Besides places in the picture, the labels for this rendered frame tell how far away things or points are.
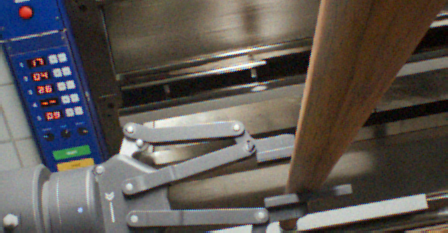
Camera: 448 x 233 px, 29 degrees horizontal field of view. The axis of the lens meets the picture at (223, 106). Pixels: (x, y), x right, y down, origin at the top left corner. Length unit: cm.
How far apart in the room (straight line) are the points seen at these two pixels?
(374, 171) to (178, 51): 62
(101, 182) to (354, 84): 45
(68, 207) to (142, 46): 134
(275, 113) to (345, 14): 206
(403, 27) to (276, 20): 178
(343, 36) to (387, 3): 4
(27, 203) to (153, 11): 134
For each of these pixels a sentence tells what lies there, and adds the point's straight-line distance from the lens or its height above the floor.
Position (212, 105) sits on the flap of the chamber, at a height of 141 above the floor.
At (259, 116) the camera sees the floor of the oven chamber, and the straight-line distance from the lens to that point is 226.
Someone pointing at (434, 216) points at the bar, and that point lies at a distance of 188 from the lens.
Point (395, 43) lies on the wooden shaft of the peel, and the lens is 22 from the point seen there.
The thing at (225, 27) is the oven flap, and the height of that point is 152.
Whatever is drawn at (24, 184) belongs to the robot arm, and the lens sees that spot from 68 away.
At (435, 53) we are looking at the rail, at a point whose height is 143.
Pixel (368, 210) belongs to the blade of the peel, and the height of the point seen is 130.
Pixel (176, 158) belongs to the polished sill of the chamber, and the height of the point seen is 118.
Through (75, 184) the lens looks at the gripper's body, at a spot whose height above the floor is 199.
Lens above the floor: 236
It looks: 30 degrees down
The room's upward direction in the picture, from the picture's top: 12 degrees counter-clockwise
